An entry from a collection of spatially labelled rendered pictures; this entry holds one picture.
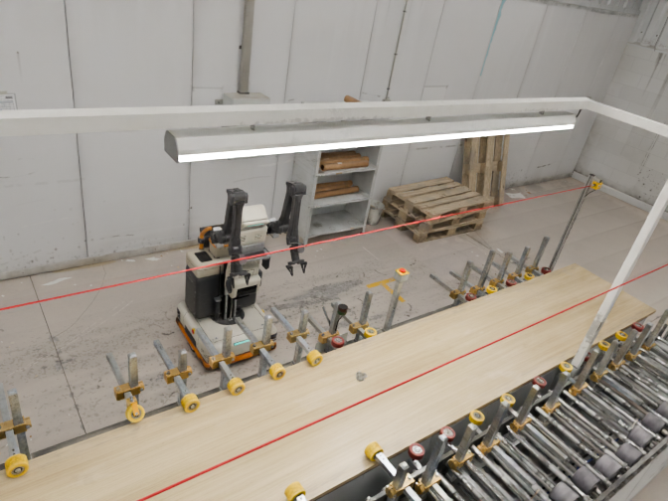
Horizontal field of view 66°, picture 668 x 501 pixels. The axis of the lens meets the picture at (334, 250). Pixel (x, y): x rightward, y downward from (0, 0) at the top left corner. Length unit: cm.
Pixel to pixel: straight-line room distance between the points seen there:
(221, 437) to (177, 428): 21
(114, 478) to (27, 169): 307
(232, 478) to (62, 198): 330
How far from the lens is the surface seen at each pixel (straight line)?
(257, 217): 358
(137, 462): 262
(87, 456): 268
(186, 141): 179
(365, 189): 632
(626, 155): 1044
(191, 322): 430
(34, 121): 167
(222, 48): 514
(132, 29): 484
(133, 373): 276
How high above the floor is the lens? 298
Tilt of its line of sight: 30 degrees down
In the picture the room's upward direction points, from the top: 11 degrees clockwise
